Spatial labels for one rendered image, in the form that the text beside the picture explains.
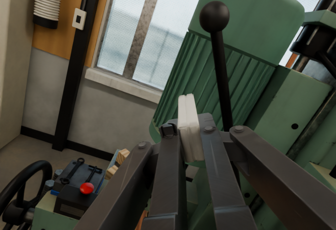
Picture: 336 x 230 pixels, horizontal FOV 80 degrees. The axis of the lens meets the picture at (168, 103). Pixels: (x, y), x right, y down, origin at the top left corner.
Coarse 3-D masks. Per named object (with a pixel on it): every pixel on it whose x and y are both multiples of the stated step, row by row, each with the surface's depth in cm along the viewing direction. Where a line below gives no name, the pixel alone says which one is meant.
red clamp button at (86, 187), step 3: (84, 183) 46; (87, 183) 47; (90, 183) 47; (81, 186) 46; (84, 186) 46; (87, 186) 46; (90, 186) 46; (93, 186) 47; (81, 189) 45; (84, 189) 45; (87, 189) 45; (90, 189) 46; (81, 192) 45; (84, 192) 45; (87, 192) 45; (90, 192) 45
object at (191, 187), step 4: (188, 184) 52; (192, 184) 53; (188, 188) 51; (192, 188) 51; (188, 192) 50; (192, 192) 50; (196, 192) 51; (188, 196) 48; (192, 196) 49; (196, 196) 49; (148, 200) 48; (188, 200) 47; (192, 200) 48; (196, 200) 48; (148, 204) 48; (188, 204) 47; (192, 204) 47; (196, 204) 47; (144, 208) 49; (148, 208) 48; (188, 208) 48; (192, 208) 48; (188, 212) 48; (192, 212) 48; (188, 216) 49; (188, 220) 49
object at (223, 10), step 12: (204, 12) 22; (216, 12) 22; (228, 12) 22; (204, 24) 23; (216, 24) 22; (216, 36) 24; (216, 48) 24; (216, 60) 25; (216, 72) 25; (228, 96) 26; (228, 108) 27; (228, 120) 27
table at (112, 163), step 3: (117, 150) 81; (114, 153) 79; (117, 153) 79; (114, 156) 77; (111, 159) 75; (114, 159) 75; (111, 162) 73; (114, 162) 74; (117, 162) 75; (108, 165) 72; (111, 165) 72; (117, 165) 73; (108, 168) 70; (105, 171) 69
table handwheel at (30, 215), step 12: (24, 168) 53; (36, 168) 55; (48, 168) 63; (12, 180) 49; (24, 180) 50; (0, 192) 47; (12, 192) 47; (0, 204) 45; (12, 204) 54; (24, 204) 55; (36, 204) 67; (12, 216) 53; (24, 216) 55; (24, 228) 63
